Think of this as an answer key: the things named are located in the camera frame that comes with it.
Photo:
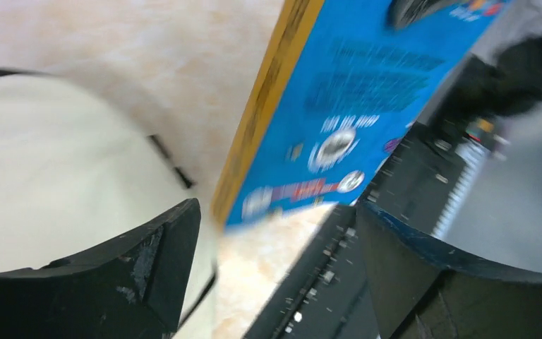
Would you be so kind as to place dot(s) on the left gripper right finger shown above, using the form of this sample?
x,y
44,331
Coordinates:
x,y
422,287

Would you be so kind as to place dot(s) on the cream canvas backpack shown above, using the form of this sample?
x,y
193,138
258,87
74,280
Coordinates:
x,y
74,173

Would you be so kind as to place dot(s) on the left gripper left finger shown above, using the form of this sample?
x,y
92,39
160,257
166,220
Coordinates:
x,y
131,286

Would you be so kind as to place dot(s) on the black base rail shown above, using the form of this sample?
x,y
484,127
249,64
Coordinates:
x,y
333,290

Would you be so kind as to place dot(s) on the blue book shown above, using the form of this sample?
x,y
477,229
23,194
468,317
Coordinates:
x,y
340,84

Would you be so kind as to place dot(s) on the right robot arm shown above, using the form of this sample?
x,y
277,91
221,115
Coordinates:
x,y
509,87

